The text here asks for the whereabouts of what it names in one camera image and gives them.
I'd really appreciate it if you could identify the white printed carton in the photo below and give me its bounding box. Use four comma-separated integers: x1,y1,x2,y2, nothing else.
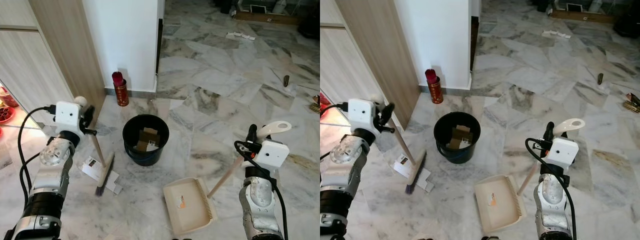
81,155,122,195
393,153,435,193

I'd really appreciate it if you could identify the wooden handled hand broom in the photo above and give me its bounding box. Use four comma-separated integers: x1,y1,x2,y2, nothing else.
74,96,117,197
372,96,428,196

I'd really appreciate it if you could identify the beige dustpan with wooden handle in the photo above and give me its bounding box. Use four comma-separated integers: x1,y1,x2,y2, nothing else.
474,118,586,235
163,121,292,236

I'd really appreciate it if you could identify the red cylinder incense can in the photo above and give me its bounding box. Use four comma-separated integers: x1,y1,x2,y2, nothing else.
425,68,444,105
112,71,130,107

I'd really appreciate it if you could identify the brown cardboard piece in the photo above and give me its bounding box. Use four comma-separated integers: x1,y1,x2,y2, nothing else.
450,125,473,150
137,127,161,152

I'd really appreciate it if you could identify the black plastic bucket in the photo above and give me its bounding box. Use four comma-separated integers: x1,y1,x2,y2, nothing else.
122,114,170,167
433,112,481,165

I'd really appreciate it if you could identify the light wooden cabinet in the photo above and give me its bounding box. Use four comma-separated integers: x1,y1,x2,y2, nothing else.
0,0,107,132
320,0,422,132

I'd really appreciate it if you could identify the low wooden furniture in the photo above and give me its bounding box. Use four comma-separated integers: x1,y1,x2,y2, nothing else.
235,0,303,26
550,0,616,24

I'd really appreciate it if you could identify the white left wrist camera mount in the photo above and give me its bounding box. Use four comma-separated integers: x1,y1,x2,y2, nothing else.
348,98,377,132
54,101,84,135

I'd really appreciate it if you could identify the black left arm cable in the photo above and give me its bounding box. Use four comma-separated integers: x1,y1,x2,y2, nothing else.
320,102,350,114
17,105,57,211

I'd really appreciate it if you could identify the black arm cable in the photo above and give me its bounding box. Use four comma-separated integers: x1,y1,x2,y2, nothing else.
17,105,57,211
320,102,350,114
235,142,289,240
525,139,578,240

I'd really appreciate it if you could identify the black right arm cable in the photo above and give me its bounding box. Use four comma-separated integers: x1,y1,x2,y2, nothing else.
235,142,289,240
525,139,578,240

